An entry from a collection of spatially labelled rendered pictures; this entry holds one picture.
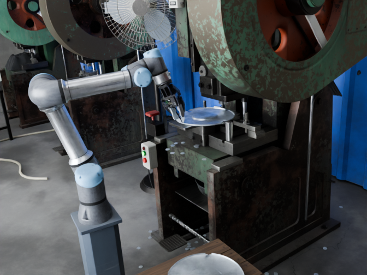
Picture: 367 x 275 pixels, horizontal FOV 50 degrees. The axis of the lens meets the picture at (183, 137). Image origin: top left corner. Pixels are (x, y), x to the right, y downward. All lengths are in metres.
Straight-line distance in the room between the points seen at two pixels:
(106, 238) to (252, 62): 0.97
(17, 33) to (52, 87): 3.07
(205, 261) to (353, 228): 1.18
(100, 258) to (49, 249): 0.72
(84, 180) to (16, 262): 0.94
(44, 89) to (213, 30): 0.68
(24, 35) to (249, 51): 3.52
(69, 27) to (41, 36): 1.77
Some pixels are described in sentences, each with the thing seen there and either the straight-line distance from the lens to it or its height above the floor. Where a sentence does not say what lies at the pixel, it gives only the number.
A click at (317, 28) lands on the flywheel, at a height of 1.19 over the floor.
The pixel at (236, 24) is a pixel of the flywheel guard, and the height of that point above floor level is 1.25.
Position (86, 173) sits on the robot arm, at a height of 0.67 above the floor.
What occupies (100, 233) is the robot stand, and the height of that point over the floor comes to 0.41.
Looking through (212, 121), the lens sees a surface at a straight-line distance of 1.86.
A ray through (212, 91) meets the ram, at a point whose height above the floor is 0.91.
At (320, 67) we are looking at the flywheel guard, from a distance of 1.73.
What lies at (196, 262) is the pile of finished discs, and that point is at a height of 0.36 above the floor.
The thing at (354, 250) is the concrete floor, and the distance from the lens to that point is 2.39.
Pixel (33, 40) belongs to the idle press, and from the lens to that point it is 4.68.
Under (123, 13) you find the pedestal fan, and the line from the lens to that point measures 2.66.
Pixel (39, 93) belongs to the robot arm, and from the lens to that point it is 1.61.
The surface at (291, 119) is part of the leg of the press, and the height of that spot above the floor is 0.73.
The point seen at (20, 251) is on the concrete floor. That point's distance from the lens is 2.57.
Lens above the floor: 1.36
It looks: 20 degrees down
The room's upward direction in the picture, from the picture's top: 4 degrees counter-clockwise
